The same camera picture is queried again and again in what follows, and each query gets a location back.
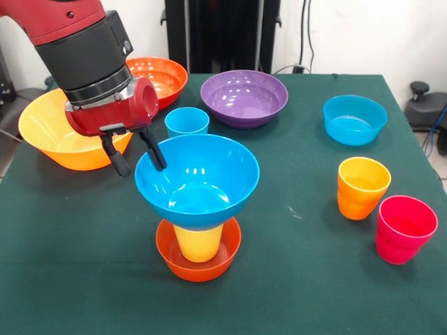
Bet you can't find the large red bowl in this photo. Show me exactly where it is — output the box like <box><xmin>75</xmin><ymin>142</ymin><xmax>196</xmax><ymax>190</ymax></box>
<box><xmin>125</xmin><ymin>56</ymin><xmax>189</xmax><ymax>111</ymax></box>

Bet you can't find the grey black floor base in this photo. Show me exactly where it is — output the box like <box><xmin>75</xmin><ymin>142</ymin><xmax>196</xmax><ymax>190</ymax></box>
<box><xmin>404</xmin><ymin>81</ymin><xmax>447</xmax><ymax>156</ymax></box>
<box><xmin>0</xmin><ymin>75</ymin><xmax>57</xmax><ymax>140</ymax></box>

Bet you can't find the blue cup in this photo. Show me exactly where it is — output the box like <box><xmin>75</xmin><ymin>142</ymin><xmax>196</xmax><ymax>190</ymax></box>
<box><xmin>164</xmin><ymin>106</ymin><xmax>210</xmax><ymax>138</ymax></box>

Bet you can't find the black wall cable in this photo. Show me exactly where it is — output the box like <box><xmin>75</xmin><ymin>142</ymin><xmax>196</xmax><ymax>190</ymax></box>
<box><xmin>272</xmin><ymin>0</ymin><xmax>317</xmax><ymax>75</ymax></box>

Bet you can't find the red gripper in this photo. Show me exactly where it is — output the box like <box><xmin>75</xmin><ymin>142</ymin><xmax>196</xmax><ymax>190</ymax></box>
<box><xmin>64</xmin><ymin>76</ymin><xmax>168</xmax><ymax>178</ymax></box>

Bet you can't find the orange cup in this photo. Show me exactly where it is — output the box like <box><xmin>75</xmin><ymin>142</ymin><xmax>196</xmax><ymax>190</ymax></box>
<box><xmin>337</xmin><ymin>156</ymin><xmax>393</xmax><ymax>221</ymax></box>

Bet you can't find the large blue bowl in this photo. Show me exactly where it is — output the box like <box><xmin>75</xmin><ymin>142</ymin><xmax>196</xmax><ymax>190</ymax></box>
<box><xmin>134</xmin><ymin>133</ymin><xmax>261</xmax><ymax>232</ymax></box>

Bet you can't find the blue cable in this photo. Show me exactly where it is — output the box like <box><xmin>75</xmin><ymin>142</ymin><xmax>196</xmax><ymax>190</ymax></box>
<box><xmin>422</xmin><ymin>104</ymin><xmax>447</xmax><ymax>154</ymax></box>

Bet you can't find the black computer tower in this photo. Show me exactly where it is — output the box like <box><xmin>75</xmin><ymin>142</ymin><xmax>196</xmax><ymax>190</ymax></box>
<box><xmin>0</xmin><ymin>45</ymin><xmax>17</xmax><ymax>104</ymax></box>

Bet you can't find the large orange bowl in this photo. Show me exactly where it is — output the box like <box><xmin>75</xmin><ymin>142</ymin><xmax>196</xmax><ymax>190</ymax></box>
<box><xmin>17</xmin><ymin>87</ymin><xmax>135</xmax><ymax>172</ymax></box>

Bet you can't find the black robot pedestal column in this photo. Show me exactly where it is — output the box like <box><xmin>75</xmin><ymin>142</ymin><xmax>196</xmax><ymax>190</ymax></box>
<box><xmin>160</xmin><ymin>0</ymin><xmax>282</xmax><ymax>74</ymax></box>

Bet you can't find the small red bowl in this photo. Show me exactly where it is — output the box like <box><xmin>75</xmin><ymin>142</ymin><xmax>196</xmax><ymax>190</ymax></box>
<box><xmin>155</xmin><ymin>216</ymin><xmax>242</xmax><ymax>283</ymax></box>

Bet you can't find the small blue bowl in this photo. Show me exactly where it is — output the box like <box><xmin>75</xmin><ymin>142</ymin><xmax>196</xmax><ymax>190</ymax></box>
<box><xmin>322</xmin><ymin>94</ymin><xmax>388</xmax><ymax>147</ymax></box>

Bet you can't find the yellow cup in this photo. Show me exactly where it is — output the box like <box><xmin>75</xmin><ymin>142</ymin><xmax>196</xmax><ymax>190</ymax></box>
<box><xmin>173</xmin><ymin>223</ymin><xmax>225</xmax><ymax>264</ymax></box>

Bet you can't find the dark green tablecloth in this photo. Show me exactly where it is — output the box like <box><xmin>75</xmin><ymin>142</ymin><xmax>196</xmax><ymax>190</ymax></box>
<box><xmin>0</xmin><ymin>71</ymin><xmax>447</xmax><ymax>335</ymax></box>

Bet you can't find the purple bowl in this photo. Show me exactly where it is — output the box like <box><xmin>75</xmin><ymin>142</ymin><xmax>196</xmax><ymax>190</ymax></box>
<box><xmin>200</xmin><ymin>69</ymin><xmax>289</xmax><ymax>130</ymax></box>

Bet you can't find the pink cup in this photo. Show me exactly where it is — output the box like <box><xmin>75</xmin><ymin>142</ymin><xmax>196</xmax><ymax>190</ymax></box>
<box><xmin>375</xmin><ymin>195</ymin><xmax>439</xmax><ymax>266</ymax></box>

